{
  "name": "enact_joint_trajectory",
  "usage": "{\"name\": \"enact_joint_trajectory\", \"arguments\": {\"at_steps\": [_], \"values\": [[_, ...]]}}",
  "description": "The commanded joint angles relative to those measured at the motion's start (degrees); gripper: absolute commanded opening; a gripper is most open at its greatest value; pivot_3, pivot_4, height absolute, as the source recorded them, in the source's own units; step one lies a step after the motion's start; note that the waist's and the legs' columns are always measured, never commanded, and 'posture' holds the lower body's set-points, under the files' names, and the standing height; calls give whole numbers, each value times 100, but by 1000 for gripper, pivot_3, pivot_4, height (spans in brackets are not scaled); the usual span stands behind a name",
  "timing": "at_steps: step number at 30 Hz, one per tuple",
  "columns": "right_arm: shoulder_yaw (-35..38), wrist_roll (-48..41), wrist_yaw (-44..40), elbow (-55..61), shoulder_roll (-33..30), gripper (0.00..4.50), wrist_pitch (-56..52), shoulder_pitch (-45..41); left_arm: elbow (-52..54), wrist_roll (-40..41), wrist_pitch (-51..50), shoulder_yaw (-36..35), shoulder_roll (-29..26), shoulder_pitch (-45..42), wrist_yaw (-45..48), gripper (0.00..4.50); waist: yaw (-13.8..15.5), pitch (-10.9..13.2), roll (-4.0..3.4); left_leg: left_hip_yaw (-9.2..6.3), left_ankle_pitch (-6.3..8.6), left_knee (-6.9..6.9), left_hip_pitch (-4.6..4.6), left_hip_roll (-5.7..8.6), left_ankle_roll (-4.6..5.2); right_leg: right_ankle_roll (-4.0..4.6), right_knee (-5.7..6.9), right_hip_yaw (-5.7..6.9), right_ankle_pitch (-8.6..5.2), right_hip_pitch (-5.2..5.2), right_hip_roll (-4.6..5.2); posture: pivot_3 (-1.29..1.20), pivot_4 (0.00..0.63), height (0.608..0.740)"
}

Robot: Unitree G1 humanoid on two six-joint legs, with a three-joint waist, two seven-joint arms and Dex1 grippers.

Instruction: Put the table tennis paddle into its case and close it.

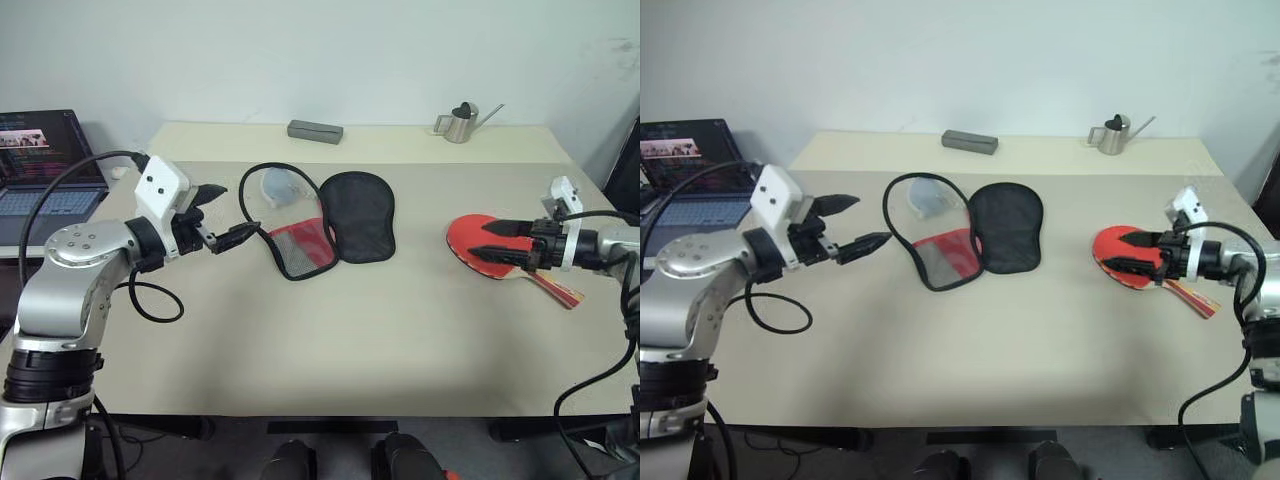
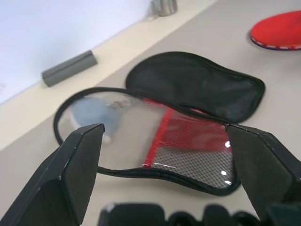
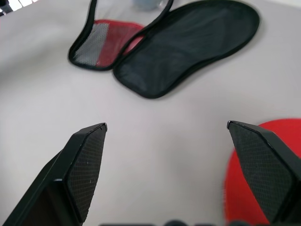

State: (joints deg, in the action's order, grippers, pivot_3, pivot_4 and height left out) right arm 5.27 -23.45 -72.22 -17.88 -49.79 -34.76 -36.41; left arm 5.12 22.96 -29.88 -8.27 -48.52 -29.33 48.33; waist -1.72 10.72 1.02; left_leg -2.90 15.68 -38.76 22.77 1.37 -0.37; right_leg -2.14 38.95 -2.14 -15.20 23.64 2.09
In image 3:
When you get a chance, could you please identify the red bowl with black rim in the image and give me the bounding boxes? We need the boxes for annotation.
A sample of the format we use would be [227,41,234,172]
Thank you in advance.
[67,0,261,100]

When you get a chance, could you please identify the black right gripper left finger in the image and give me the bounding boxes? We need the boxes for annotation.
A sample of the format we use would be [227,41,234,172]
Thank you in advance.
[0,122,109,226]

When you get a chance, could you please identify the white and blue plush keychain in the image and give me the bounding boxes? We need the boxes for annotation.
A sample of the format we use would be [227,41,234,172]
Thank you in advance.
[133,0,170,11]

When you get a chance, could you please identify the red round object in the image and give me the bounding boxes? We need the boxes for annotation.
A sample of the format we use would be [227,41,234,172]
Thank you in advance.
[223,118,301,226]

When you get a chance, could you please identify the black object beyond table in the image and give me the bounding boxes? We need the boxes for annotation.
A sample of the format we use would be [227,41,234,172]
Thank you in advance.
[0,0,13,16]

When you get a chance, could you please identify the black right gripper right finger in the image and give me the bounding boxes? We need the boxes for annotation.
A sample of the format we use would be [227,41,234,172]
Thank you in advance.
[226,120,301,224]

